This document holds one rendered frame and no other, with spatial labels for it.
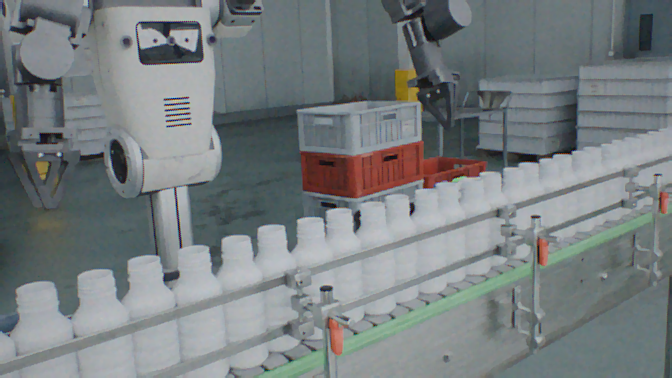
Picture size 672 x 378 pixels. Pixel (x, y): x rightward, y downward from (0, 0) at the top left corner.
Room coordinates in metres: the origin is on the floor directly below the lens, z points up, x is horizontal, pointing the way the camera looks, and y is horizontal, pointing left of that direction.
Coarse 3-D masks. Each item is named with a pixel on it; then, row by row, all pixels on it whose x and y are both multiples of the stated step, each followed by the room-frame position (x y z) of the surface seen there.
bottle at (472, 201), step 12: (468, 180) 1.11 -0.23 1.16; (480, 180) 1.09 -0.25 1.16; (468, 192) 1.07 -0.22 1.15; (480, 192) 1.07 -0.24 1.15; (468, 204) 1.07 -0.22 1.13; (480, 204) 1.07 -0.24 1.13; (468, 216) 1.06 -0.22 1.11; (468, 228) 1.06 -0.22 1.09; (480, 228) 1.06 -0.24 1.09; (468, 240) 1.06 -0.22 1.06; (480, 240) 1.06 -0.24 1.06; (468, 252) 1.06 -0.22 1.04; (480, 252) 1.06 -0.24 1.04; (480, 264) 1.06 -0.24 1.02
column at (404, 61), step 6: (402, 24) 11.06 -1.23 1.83; (402, 36) 11.06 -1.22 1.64; (402, 42) 11.07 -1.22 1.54; (402, 48) 11.07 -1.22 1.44; (402, 54) 11.07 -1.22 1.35; (408, 54) 10.98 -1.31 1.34; (402, 60) 11.08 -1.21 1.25; (408, 60) 10.98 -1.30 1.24; (402, 66) 11.08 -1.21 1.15; (408, 66) 10.98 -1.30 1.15
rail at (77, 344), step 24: (648, 168) 1.44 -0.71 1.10; (552, 192) 1.19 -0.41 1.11; (648, 192) 1.45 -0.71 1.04; (480, 216) 1.05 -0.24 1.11; (408, 240) 0.94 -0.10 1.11; (336, 264) 0.85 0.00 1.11; (456, 264) 1.01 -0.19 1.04; (240, 288) 0.75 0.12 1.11; (264, 288) 0.77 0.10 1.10; (384, 288) 0.90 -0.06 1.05; (168, 312) 0.69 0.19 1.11; (192, 312) 0.71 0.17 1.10; (96, 336) 0.63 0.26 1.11; (120, 336) 0.65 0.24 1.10; (264, 336) 0.77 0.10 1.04; (24, 360) 0.59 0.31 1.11; (48, 360) 0.60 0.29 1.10; (192, 360) 0.70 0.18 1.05; (216, 360) 0.72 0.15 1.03
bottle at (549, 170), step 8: (544, 160) 1.26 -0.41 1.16; (552, 160) 1.25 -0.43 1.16; (544, 168) 1.23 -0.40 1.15; (552, 168) 1.22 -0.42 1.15; (544, 176) 1.23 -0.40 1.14; (552, 176) 1.22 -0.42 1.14; (544, 184) 1.22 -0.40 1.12; (552, 184) 1.22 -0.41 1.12; (560, 184) 1.22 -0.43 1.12; (552, 200) 1.21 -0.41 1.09; (560, 200) 1.22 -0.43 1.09; (552, 208) 1.21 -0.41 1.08; (560, 208) 1.22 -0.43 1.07; (544, 216) 1.22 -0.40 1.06; (552, 216) 1.21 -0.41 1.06; (560, 216) 1.22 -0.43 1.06; (544, 224) 1.22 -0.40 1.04; (552, 224) 1.21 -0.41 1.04; (560, 232) 1.22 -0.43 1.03
